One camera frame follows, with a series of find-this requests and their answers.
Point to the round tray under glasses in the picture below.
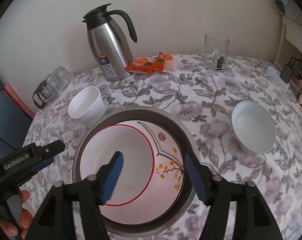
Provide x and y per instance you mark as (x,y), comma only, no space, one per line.
(49,90)

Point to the pale blue floral bowl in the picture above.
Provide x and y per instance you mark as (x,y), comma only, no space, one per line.
(253,128)

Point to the orange snack packet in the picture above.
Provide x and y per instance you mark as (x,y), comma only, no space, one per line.
(141,65)
(166,63)

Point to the glass teapot black handle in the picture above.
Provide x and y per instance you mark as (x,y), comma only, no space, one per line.
(42,95)

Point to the strawberry pattern bowl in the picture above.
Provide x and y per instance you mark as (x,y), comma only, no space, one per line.
(138,156)

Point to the white shelf unit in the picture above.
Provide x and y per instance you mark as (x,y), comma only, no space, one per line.
(290,51)

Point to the black rimmed ginkgo plate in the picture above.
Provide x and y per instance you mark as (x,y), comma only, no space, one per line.
(166,183)

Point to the white power strip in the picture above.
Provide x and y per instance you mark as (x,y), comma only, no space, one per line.
(276,79)

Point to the stainless steel thermos jug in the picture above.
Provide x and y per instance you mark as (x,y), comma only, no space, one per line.
(108,43)

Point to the clear glass mug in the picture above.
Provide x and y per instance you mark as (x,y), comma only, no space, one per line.
(216,50)

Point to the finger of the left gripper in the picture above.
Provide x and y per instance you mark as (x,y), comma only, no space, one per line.
(43,165)
(51,150)

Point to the upturned glass cups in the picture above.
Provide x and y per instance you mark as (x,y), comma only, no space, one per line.
(58,79)

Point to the left hand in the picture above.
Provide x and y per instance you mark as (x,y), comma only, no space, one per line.
(15,222)

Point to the floral grey tablecloth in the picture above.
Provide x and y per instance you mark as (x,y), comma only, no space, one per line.
(203,101)

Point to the white square bowl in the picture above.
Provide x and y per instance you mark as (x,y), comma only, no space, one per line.
(87,106)

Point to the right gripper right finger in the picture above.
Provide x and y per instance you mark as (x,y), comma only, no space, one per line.
(253,218)

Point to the black charger plug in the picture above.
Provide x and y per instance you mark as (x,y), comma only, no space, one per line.
(286,73)

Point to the large stainless steel basin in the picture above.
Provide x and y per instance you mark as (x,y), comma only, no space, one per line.
(186,144)

